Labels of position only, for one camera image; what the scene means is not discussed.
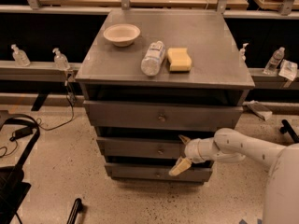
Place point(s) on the clear pump bottle far left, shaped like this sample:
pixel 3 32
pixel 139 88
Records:
pixel 20 56

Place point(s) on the black chair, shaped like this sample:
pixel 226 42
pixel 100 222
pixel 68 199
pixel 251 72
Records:
pixel 12 189

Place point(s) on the black bar on floor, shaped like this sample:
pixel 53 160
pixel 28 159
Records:
pixel 76 208

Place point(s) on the upright clear water bottle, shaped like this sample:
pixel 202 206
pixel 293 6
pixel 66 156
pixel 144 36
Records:
pixel 274 61

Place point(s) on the black power adapter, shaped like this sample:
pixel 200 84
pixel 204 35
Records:
pixel 23 132

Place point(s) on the clear plastic water bottle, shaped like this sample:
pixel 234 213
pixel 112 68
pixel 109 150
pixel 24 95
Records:
pixel 153 59

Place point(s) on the yellow sponge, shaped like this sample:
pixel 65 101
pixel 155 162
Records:
pixel 179 59

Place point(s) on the grey top drawer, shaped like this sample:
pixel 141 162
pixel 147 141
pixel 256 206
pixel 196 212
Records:
pixel 203 118

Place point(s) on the clear plastic packet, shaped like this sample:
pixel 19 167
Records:
pixel 288 70

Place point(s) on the grey drawer cabinet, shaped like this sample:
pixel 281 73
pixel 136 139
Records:
pixel 218 75

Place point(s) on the clear pump bottle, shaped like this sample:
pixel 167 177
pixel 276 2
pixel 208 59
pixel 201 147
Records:
pixel 243 51
pixel 20 56
pixel 60 60

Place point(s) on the grey bottom drawer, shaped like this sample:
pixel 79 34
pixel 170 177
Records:
pixel 156 172

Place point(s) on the white paper bowl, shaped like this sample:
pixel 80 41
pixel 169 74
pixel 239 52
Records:
pixel 122 35

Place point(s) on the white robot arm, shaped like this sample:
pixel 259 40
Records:
pixel 281 199

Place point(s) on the clear pump bottle right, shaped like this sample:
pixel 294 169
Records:
pixel 243 51

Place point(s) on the black caster base right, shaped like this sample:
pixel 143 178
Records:
pixel 287 128

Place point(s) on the grey drawer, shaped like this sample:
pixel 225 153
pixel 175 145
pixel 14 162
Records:
pixel 203 118
pixel 140 148
pixel 156 172

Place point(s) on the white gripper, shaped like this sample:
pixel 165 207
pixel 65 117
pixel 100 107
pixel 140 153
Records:
pixel 193 151

